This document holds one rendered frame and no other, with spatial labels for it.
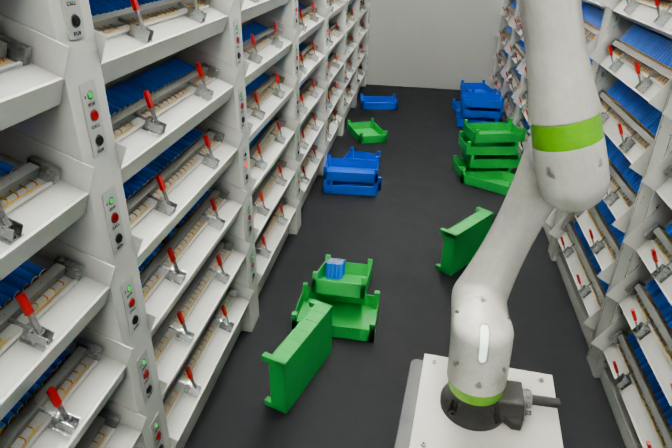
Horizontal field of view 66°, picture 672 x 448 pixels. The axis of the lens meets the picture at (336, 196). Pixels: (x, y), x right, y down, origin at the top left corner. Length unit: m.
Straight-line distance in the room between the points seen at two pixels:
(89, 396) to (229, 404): 0.71
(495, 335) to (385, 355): 0.79
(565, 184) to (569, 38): 0.24
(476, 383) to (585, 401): 0.76
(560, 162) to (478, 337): 0.40
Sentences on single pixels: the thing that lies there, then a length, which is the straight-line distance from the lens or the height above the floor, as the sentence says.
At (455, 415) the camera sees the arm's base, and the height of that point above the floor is 0.35.
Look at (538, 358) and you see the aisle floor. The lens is 2.00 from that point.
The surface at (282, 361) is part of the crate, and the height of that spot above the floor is 0.20.
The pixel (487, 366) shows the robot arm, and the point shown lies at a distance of 1.17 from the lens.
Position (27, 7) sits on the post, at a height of 1.19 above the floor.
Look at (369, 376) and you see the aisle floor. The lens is 1.81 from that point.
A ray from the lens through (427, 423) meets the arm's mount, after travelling 1.28.
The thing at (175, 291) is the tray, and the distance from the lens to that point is 1.31.
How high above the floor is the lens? 1.29
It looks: 27 degrees down
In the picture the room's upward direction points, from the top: 1 degrees clockwise
